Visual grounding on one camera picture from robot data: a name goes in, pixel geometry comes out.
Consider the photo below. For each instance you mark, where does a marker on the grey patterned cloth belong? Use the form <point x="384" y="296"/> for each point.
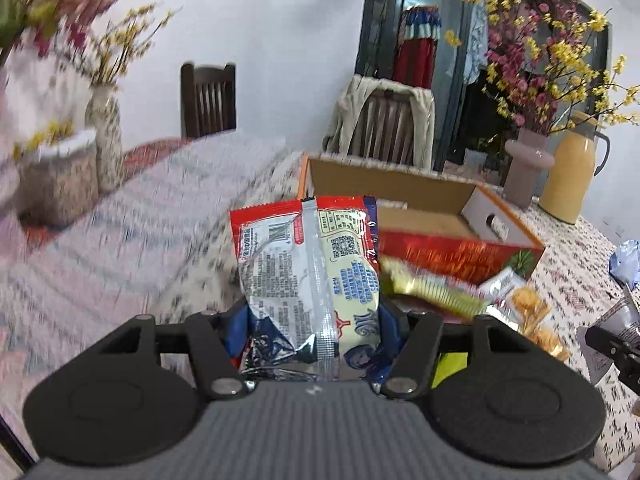
<point x="150" y="240"/>

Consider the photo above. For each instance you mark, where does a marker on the blue plastic bag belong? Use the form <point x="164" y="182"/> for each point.
<point x="627" y="262"/>

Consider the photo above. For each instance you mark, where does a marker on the pale hanging garment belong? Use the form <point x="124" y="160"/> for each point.
<point x="475" y="50"/>

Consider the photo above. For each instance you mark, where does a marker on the orange crisp snack packet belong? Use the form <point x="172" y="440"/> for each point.
<point x="532" y="317"/>

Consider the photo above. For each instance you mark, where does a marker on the dark framed glass door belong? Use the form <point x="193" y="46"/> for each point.
<point x="372" y="20"/>

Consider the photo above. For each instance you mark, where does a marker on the dark wooden chair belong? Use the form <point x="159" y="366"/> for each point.
<point x="385" y="125"/>
<point x="207" y="100"/>

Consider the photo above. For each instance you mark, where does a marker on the chair with beige jacket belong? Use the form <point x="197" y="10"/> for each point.
<point x="350" y="102"/>

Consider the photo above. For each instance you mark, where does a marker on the pink vase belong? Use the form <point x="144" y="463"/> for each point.
<point x="525" y="170"/>

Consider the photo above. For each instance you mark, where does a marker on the clear bag of snacks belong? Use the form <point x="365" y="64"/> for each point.
<point x="60" y="185"/>

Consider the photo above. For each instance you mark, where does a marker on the orange cardboard box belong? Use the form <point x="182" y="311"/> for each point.
<point x="350" y="175"/>

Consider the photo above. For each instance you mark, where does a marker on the yellow thermos jug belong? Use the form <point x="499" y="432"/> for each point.
<point x="567" y="175"/>

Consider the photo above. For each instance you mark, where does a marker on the white snack packet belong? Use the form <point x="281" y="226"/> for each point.
<point x="500" y="282"/>

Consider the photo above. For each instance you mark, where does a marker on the thin yellow flower branches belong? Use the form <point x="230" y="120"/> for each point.
<point x="117" y="55"/>

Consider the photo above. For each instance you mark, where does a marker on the lime green snack packet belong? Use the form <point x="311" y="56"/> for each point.
<point x="452" y="367"/>

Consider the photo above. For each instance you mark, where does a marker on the red blue hanging garment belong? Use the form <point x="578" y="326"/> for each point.
<point x="415" y="60"/>

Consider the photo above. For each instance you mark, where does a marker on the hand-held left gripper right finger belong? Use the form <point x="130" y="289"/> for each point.
<point x="387" y="330"/>

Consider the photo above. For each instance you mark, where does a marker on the white speckled vase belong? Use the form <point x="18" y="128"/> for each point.
<point x="105" y="140"/>

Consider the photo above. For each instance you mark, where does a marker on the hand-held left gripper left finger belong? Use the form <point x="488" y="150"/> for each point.
<point x="235" y="330"/>

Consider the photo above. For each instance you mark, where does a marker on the green striped snack packet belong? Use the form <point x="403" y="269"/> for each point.
<point x="435" y="290"/>

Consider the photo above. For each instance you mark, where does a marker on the yellow pink flower branches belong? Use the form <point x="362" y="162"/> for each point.
<point x="500" y="40"/>

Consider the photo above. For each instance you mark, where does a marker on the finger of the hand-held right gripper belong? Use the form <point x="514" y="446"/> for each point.
<point x="607" y="342"/>
<point x="634" y="302"/>

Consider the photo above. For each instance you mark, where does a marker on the red silver snack packet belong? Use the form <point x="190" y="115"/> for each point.
<point x="300" y="270"/>

